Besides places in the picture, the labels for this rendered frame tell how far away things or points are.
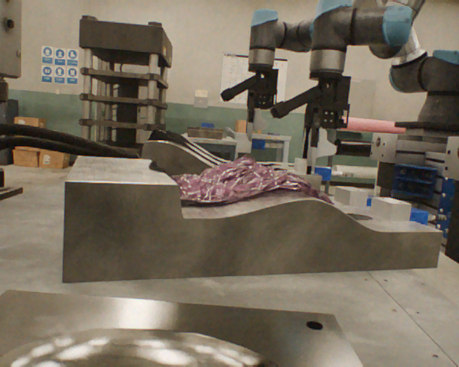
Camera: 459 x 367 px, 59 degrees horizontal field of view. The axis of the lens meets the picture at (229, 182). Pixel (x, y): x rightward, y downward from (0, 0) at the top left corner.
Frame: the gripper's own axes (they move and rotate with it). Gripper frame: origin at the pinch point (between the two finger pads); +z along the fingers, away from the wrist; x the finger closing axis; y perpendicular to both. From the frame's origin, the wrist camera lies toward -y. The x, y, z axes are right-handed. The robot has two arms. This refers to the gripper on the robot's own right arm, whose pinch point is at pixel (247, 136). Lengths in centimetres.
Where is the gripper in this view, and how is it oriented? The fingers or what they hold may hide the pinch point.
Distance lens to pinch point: 119.7
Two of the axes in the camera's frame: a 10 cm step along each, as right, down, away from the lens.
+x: 0.0, -1.4, 9.9
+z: -0.8, 9.9, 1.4
